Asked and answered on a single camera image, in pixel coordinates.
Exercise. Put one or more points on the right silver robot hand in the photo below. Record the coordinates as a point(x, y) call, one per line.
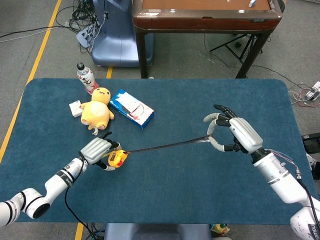
point(246, 135)

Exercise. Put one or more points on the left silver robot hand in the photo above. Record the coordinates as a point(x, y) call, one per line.
point(95, 150)

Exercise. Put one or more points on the yellow tape measure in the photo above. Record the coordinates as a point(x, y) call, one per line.
point(116, 158)

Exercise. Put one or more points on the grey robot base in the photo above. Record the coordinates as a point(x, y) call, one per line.
point(157, 232)

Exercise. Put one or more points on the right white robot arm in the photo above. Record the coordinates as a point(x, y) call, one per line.
point(282, 180)

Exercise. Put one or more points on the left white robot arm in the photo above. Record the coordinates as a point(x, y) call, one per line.
point(55, 183)

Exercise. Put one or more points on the yellow plush toy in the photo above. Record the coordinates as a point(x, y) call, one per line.
point(96, 112)

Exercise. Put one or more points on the small white box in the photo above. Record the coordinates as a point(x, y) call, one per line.
point(75, 108)

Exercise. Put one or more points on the blue Oreo cookie box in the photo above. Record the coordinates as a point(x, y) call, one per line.
point(130, 106)

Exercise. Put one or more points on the black flat device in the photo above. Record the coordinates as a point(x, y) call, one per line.
point(311, 142)

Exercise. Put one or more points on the clear drink bottle pink label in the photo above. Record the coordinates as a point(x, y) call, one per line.
point(86, 80)

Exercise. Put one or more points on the white power adapter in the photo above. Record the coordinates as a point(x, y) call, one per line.
point(312, 92)

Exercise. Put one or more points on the black tripod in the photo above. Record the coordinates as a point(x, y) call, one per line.
point(237, 47)

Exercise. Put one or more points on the blue felt table cloth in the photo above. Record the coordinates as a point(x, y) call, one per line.
point(175, 187)

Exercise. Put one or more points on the yellow green small toy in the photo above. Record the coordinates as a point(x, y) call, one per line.
point(220, 230)

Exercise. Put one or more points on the blue-grey machine stand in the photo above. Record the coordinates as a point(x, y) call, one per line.
point(117, 47)

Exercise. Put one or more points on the white power strip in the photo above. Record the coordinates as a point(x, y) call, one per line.
point(83, 36)

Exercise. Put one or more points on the brown mahjong table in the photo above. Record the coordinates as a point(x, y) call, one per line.
point(200, 22)

